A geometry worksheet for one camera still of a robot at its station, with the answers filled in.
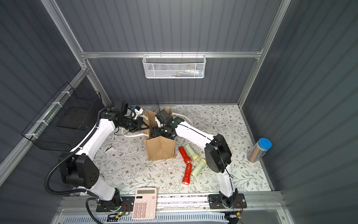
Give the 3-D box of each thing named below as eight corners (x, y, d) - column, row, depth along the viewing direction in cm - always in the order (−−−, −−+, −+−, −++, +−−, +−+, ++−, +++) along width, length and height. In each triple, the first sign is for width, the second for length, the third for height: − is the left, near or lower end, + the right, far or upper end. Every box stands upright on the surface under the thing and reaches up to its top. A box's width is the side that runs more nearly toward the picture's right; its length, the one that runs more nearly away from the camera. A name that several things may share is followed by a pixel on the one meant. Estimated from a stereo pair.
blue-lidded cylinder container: (247, 162, 90) (261, 148, 75) (244, 153, 94) (257, 137, 79) (258, 162, 90) (274, 148, 75) (255, 153, 94) (270, 137, 79)
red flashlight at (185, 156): (186, 163, 89) (186, 162, 87) (178, 149, 96) (178, 147, 94) (191, 161, 90) (191, 159, 88) (182, 146, 97) (182, 145, 95)
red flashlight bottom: (181, 183, 82) (181, 182, 79) (185, 164, 89) (185, 162, 87) (189, 185, 81) (189, 184, 79) (192, 165, 89) (192, 163, 86)
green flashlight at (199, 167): (191, 174, 85) (191, 172, 82) (202, 159, 91) (202, 157, 88) (195, 178, 83) (196, 176, 81) (206, 163, 90) (207, 160, 87)
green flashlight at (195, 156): (194, 162, 90) (194, 160, 88) (184, 147, 97) (184, 144, 94) (199, 159, 92) (199, 157, 89) (189, 144, 99) (190, 142, 96)
